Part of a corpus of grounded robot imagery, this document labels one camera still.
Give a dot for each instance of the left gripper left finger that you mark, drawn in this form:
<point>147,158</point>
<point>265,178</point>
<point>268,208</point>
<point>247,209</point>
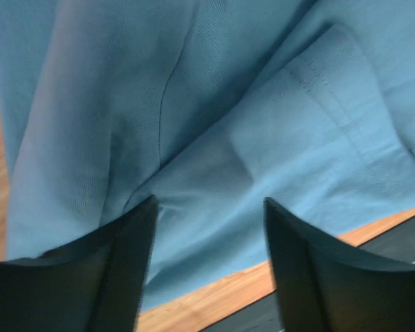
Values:
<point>93,283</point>

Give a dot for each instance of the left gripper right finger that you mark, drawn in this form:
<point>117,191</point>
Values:
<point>325,284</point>

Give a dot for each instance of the grey blue t shirt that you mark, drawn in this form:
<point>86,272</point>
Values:
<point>211,106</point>

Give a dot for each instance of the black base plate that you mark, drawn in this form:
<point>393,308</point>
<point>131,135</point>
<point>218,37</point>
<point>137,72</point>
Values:
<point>263,315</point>

